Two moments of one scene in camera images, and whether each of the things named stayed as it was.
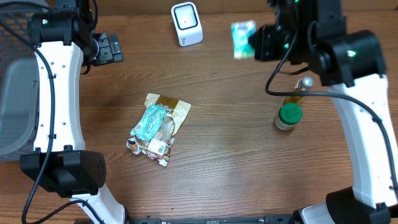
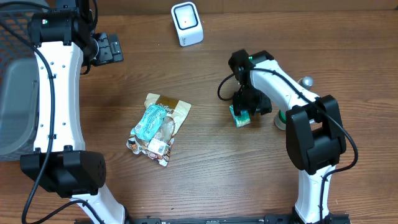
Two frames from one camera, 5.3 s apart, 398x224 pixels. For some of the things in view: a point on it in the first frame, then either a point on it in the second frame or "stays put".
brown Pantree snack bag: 158,148 stays put
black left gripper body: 101,53 stays put
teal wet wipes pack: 149,122 stays put
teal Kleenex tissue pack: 240,32 -> 243,119
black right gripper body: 271,49 -> 254,100
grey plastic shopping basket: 19,89 stays put
